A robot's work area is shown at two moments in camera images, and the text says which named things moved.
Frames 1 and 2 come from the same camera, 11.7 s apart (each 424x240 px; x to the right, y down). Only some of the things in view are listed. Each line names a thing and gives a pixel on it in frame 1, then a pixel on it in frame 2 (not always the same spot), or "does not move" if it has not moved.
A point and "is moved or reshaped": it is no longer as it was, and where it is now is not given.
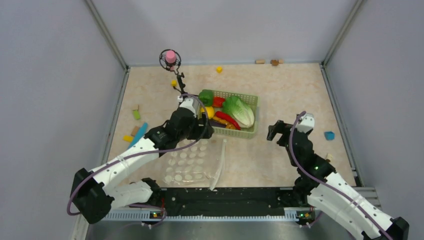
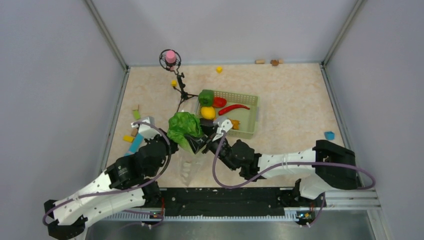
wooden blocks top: [274, 62] does not move
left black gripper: [199, 129] -> [161, 137]
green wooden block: [136, 114] does not move
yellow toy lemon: [210, 110] does not move
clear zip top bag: [199, 165] is moved or reshaped
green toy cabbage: [243, 114] is moved or reshaped
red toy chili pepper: [222, 115] -> [233, 106]
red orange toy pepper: [218, 101] does not move
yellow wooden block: [128, 138] does not move
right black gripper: [280, 127] -> [197, 143]
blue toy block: [329, 135] does not move
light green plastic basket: [247, 132] does not move
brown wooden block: [135, 130] does not move
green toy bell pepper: [206, 96] does not move
